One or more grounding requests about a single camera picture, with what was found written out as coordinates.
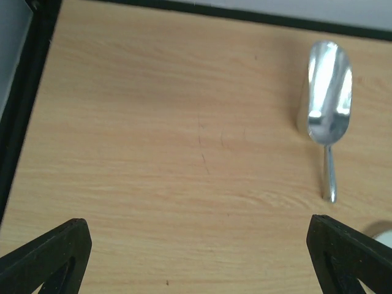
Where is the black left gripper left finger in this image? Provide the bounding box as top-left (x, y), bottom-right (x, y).
top-left (1, 218), bottom-right (92, 293)

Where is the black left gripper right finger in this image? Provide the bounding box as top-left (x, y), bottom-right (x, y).
top-left (307, 214), bottom-right (391, 293)

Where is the silver metal scoop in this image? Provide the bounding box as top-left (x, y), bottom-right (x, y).
top-left (296, 40), bottom-right (353, 203)

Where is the round white lid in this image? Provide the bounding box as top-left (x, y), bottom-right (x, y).
top-left (373, 230), bottom-right (392, 248)

